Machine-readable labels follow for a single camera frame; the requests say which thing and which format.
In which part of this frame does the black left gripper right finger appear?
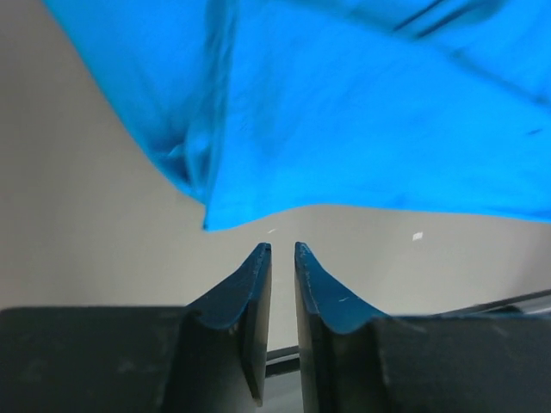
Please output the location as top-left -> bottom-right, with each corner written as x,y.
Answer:
294,243 -> 550,412

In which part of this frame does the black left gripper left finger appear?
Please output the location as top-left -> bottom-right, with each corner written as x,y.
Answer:
1,243 -> 271,412

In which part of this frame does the blue t shirt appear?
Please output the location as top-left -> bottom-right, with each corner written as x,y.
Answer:
46,1 -> 550,230

